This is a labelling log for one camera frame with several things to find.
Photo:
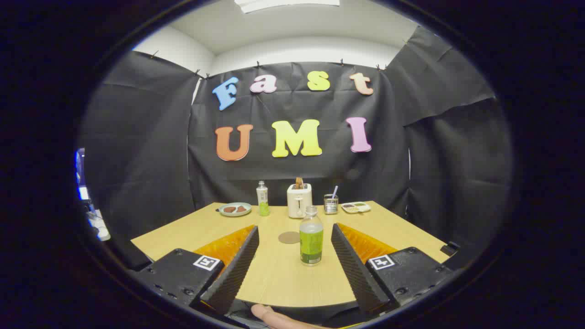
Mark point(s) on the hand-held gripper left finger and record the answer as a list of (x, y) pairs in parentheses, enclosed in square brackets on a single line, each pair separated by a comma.
[(237, 269)]

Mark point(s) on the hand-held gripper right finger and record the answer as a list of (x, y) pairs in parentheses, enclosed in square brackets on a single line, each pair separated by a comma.
[(352, 269)]

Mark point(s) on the clear green label juice bottle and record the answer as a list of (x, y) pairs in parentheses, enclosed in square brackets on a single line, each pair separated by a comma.
[(311, 242)]

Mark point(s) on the round brown coaster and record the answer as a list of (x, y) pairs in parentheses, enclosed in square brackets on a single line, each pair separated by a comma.
[(287, 237)]

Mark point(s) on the slim white green drink bottle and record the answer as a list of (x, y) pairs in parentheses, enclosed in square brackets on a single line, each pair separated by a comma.
[(263, 201)]

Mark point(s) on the wooden table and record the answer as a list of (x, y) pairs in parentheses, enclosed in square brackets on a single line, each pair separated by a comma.
[(274, 283)]

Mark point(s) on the pale green plate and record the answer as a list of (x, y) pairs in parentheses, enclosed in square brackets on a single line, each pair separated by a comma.
[(235, 214)]

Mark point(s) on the white divided dish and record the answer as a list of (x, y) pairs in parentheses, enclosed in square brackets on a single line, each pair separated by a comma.
[(355, 208)]

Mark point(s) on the white toaster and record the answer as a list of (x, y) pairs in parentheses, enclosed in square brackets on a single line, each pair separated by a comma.
[(299, 201)]

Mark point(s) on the small black clamp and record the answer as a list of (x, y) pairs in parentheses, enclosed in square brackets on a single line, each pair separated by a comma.
[(449, 249)]

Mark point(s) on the brown toast slice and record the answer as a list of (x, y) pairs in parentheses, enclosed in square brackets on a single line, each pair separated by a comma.
[(299, 183)]

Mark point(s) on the ceiling light panel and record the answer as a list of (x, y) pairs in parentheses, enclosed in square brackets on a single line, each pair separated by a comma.
[(288, 4)]

